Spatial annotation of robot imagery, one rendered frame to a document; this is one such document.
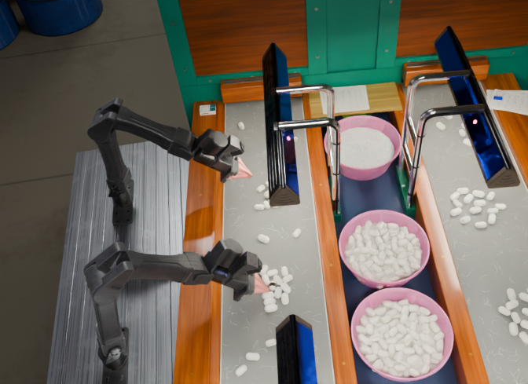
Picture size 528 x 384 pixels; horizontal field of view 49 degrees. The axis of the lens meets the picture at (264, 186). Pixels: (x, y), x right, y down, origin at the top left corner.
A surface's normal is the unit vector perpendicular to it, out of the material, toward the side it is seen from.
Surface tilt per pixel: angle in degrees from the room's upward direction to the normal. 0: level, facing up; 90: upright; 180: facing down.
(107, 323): 90
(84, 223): 0
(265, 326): 0
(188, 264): 42
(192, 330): 0
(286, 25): 90
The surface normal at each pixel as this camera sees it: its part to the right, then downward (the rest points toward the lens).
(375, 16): 0.04, 0.76
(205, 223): -0.09, -0.66
